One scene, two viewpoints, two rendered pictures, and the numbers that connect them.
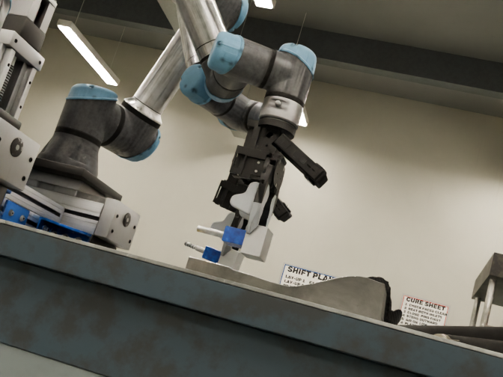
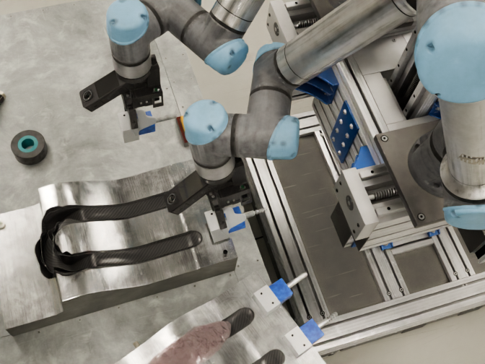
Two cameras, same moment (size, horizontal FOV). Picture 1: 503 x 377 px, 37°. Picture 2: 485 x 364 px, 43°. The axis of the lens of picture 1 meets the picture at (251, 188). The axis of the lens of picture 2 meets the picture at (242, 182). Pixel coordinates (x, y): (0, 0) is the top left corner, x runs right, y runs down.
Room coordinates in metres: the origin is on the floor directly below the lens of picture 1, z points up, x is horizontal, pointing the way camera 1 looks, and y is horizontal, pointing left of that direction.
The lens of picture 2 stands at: (2.02, -0.35, 2.16)
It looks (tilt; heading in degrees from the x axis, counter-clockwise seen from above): 63 degrees down; 136
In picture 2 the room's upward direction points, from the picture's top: 10 degrees clockwise
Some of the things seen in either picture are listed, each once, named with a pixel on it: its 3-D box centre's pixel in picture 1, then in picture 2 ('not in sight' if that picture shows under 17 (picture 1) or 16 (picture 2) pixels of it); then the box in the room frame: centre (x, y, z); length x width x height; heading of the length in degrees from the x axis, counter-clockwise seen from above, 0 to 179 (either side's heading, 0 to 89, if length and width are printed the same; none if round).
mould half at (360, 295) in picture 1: (319, 310); (111, 238); (1.49, -0.20, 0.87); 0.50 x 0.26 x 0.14; 74
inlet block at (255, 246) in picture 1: (231, 236); (149, 121); (1.32, 0.01, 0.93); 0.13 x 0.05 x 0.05; 74
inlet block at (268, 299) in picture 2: not in sight; (283, 289); (1.80, 0.05, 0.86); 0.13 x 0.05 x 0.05; 91
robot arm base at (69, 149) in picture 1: (72, 154); (451, 154); (1.80, 0.45, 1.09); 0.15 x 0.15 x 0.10
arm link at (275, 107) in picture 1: (280, 115); (131, 57); (1.31, -0.01, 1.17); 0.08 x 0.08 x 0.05
